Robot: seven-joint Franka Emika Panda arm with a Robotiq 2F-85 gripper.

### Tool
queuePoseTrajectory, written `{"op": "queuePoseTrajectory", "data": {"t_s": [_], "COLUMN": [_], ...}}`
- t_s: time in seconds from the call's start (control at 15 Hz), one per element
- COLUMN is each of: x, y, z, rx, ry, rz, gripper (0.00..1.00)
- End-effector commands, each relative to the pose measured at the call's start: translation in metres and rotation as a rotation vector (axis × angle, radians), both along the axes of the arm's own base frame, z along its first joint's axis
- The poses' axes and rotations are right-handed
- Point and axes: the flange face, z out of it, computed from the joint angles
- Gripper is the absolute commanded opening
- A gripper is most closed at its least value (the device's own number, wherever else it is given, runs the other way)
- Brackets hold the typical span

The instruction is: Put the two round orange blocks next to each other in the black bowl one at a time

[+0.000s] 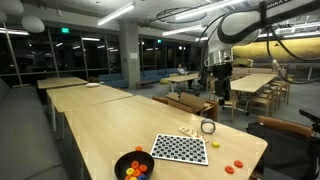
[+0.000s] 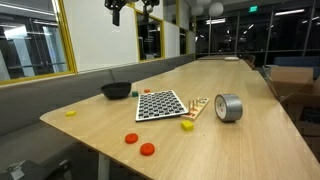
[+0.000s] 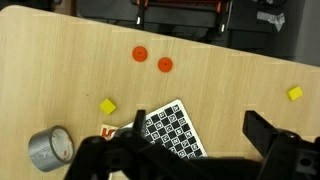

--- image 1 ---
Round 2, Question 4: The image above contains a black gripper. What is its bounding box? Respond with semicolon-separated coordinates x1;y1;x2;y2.
211;62;234;101

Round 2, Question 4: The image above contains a black bowl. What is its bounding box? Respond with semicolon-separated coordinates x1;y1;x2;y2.
114;150;155;180

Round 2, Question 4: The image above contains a white round pendant lamp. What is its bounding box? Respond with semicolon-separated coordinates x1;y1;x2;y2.
0;9;8;24
0;0;25;16
21;15;46;34

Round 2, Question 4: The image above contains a wooden dining chair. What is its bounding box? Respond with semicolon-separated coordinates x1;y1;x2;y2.
248;85;278;118
229;89;240;122
279;79;292;105

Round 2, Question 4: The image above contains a long wooden dining table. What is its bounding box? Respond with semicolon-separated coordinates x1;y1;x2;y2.
229;73;278;116

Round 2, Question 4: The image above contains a light wooden table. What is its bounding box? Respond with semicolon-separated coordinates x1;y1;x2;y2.
37;76;89;106
165;73;201;94
46;84;134;133

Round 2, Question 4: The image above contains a seated person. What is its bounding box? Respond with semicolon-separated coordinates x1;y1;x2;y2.
177;63;189;76

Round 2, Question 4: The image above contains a wooden peg toy board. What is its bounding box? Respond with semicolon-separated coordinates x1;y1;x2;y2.
178;125;210;144

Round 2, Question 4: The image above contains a black chair brown backrest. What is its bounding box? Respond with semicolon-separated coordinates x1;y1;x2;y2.
246;115;316;180

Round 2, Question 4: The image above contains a blue sofa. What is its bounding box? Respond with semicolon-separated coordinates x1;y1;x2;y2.
140;68;179;83
98;73;129;89

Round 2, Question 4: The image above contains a ceiling tube light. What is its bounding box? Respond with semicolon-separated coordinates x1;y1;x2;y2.
174;0;246;21
161;24;203;37
97;2;136;26

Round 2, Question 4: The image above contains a black white checkerboard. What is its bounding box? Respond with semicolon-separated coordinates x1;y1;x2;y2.
149;133;209;166

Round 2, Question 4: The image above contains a low wooden coffee table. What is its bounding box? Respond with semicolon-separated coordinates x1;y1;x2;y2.
134;79;156;89

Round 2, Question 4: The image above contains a gray upholstered bench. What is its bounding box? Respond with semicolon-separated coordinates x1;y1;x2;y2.
0;78;69;180

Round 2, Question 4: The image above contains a silver duct tape roll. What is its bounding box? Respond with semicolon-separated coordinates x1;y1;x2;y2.
200;118;217;135

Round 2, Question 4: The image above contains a black cable silver connector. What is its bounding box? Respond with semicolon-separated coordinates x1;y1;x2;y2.
264;19;320;85

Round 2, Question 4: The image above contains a black camera on tripod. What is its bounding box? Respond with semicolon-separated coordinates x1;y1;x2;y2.
298;108;320;180

